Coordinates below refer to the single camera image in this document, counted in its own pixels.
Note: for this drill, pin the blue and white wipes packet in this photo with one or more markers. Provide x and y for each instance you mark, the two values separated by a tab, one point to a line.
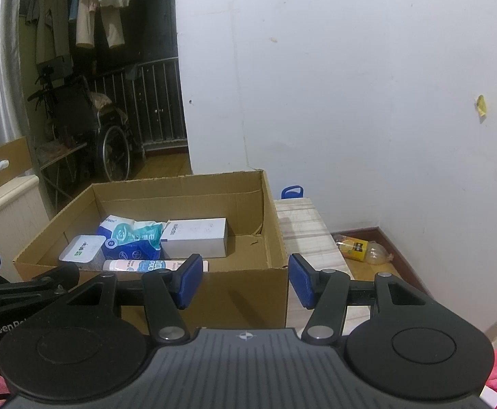
124	234

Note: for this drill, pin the white yogurt cup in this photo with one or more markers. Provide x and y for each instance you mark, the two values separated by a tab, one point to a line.
82	249

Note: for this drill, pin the white bedside cabinet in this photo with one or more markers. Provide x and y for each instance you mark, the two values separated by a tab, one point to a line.
14	221

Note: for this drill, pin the plastic orange juice bottle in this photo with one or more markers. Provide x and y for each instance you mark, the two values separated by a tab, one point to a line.
355	247

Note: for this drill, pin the white paper card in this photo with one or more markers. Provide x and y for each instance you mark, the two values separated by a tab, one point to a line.
492	397

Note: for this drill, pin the yellow wall sticker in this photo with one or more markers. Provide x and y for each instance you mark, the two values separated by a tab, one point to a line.
481	104

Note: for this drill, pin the pink and blue tube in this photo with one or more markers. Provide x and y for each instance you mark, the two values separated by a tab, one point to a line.
137	265

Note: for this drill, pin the large cardboard box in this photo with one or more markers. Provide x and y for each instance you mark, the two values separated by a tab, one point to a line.
231	294

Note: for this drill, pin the metal balcony railing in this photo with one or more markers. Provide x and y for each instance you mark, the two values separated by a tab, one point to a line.
158	106

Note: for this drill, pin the blue water bottle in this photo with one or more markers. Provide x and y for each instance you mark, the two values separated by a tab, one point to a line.
292	187

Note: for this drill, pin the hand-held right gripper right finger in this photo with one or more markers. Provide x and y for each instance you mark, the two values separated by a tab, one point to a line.
299	281

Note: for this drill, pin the beige hanging coat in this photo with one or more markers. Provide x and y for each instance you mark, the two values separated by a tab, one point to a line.
52	21

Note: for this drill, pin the black wheelchair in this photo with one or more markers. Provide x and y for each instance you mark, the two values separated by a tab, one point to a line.
114	153

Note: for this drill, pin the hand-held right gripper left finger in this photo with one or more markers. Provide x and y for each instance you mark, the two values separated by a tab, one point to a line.
190	281

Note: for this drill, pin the folding metal-frame table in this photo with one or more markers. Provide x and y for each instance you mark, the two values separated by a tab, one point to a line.
60	149

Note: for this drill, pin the white rectangular box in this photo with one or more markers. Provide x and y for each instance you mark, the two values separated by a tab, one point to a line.
197	232

